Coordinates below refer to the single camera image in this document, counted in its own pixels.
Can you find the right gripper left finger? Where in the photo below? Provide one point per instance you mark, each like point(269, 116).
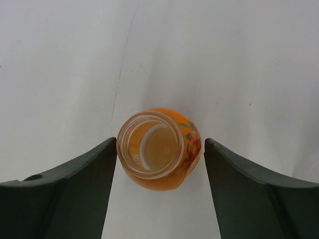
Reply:
point(69, 201)

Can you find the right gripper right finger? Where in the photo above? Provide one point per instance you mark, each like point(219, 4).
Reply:
point(253, 202)

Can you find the small orange juice bottle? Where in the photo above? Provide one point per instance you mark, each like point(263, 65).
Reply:
point(158, 148)

